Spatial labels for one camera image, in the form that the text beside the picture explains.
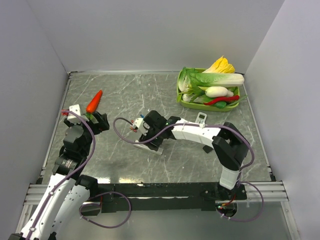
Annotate toy napa cabbage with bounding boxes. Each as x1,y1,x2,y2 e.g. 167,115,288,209
177,67,245,93

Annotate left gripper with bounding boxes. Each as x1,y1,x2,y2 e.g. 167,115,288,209
64,110,109,156

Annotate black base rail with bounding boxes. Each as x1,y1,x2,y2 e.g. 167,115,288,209
85,182,247,213

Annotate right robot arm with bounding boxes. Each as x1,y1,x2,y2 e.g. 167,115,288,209
132,110,252,199

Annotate white toy radish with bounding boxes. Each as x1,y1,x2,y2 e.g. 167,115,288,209
205,86,234,98

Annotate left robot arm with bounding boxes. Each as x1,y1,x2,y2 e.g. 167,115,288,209
9,110,110,240

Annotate red toy chili pepper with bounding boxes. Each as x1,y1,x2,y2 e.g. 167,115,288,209
204,95,240,106

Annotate green plastic basket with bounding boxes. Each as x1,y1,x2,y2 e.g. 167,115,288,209
178,82,247,112

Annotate white remote control body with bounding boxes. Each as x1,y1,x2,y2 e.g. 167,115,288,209
133,140,163,155

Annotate orange toy carrot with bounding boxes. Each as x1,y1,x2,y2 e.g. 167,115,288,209
85,90,103,119

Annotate green toy bok choy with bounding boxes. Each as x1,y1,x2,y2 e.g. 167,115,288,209
176,87,205,103

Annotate green toy pepper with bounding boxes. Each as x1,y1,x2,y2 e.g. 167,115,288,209
214,101,227,109

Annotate small white remote control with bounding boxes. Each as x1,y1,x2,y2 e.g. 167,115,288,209
195,112,207,125

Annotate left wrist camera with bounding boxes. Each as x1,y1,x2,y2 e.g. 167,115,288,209
61,104,82,124

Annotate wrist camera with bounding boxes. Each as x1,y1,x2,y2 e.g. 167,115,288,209
130,117,150,136
61,104,82,124

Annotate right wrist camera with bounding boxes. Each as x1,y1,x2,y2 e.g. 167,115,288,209
130,117,150,136

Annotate yellow toy cabbage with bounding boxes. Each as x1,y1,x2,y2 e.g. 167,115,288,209
203,56,236,74

